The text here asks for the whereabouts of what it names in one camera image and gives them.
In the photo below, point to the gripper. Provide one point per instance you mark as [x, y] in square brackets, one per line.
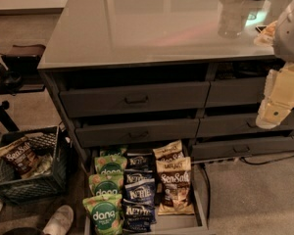
[291, 36]

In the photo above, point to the brown sea salt bag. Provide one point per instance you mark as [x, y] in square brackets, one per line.
[182, 164]
[176, 193]
[170, 152]

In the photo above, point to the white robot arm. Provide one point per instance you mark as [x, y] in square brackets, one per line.
[283, 43]

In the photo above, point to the top right grey drawer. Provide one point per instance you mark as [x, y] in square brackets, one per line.
[233, 92]

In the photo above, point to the grey drawer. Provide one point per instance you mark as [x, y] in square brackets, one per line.
[134, 99]
[233, 92]
[237, 124]
[136, 132]
[242, 148]

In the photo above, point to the middle right grey drawer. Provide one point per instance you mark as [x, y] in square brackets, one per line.
[237, 124]

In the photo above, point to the bottom right grey drawer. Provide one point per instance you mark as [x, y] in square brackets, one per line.
[242, 148]

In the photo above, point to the middle left grey drawer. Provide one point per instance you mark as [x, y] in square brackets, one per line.
[136, 132]

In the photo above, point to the grey counter cabinet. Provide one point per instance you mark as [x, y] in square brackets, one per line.
[113, 43]

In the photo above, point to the rear blue kettle bag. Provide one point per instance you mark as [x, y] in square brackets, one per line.
[139, 161]

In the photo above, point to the blue kettle bag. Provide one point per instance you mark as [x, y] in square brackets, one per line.
[139, 161]
[133, 176]
[138, 217]
[142, 191]

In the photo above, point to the top left grey drawer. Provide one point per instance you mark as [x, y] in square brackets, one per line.
[134, 99]

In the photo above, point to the open bottom left drawer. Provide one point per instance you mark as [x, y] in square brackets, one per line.
[173, 224]

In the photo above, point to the rear green dang bag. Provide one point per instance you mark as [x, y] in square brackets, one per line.
[114, 150]

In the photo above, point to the green dang bag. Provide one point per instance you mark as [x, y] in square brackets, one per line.
[110, 164]
[101, 184]
[114, 150]
[105, 213]

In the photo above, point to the front blue kettle bag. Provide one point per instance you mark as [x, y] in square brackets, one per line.
[138, 217]

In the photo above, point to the front green dang bag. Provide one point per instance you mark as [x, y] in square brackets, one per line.
[105, 213]

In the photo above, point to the brown chip bag in crate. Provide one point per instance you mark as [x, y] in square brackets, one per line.
[20, 156]

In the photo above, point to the black white marker tag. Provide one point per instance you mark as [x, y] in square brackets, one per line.
[266, 36]

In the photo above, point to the white shoe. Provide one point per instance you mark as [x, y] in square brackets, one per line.
[60, 222]

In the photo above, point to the dark stool with equipment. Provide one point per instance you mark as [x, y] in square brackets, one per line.
[18, 75]

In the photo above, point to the dark plastic crate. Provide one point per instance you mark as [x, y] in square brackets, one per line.
[45, 141]

